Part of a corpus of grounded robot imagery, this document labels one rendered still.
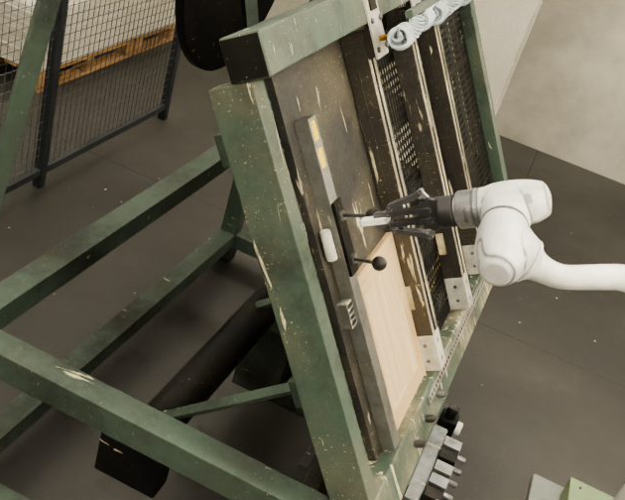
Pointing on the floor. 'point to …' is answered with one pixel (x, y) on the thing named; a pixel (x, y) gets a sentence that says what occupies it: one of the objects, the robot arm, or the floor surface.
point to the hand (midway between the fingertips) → (374, 220)
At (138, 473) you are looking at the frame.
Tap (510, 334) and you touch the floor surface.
